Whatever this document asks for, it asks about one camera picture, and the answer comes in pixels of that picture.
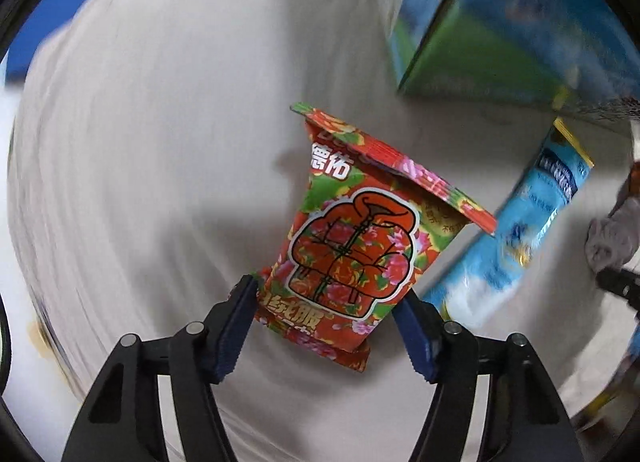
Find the blue and green cardboard box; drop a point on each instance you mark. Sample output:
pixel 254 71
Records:
pixel 500 27

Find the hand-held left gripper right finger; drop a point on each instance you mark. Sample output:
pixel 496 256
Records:
pixel 416 342

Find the red floral tissue packet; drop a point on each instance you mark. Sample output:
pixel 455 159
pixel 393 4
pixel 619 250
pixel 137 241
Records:
pixel 350 237

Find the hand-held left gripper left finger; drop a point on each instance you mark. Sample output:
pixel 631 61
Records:
pixel 235 332

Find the person's right hand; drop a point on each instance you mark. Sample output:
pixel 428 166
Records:
pixel 612 237

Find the blue cloth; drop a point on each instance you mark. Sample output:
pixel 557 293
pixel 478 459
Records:
pixel 55 17

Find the light blue tissue packet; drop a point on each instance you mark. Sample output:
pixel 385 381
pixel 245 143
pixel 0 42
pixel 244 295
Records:
pixel 505 237

